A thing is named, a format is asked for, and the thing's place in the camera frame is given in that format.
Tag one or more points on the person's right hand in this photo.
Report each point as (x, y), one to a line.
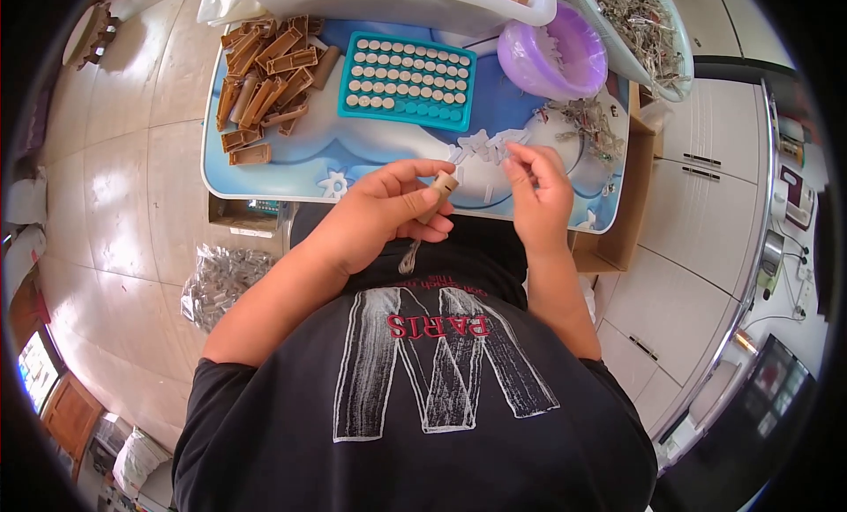
(542, 208)

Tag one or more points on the person's left hand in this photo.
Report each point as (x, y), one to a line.
(370, 214)

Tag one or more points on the brown plastic cylinder casing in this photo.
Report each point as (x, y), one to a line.
(444, 184)

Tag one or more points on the single white plastic strip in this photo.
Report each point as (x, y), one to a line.
(489, 194)

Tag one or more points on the blue printed folding table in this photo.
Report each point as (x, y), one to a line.
(370, 148)

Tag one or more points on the large cardboard box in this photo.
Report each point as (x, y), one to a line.
(625, 214)

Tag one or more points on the pile of white plastic pieces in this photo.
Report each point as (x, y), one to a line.
(486, 143)

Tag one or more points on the pile of metal clips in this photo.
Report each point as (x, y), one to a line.
(589, 125)

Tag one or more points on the small cardboard box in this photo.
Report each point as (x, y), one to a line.
(241, 215)

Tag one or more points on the teal tray of round parts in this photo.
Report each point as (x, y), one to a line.
(407, 82)

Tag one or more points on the white kitchen counter cabinet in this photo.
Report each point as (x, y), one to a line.
(688, 247)

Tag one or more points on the purple plastic bowl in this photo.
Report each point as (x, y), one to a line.
(552, 55)

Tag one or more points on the clear bag of metal parts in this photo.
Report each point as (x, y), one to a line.
(222, 284)

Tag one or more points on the pile of brown plastic casings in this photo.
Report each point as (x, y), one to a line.
(268, 82)

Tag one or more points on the white basket of metal clips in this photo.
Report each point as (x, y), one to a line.
(635, 29)

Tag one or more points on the person's body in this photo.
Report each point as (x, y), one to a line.
(430, 413)

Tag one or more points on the white plastic basin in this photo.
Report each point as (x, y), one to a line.
(397, 2)

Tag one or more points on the wooden stool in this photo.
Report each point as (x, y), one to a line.
(92, 36)

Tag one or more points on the white sack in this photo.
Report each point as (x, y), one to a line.
(136, 462)

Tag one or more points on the wooden cabinet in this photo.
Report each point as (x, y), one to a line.
(69, 416)

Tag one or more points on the flat screen monitor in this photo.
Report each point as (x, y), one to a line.
(38, 370)

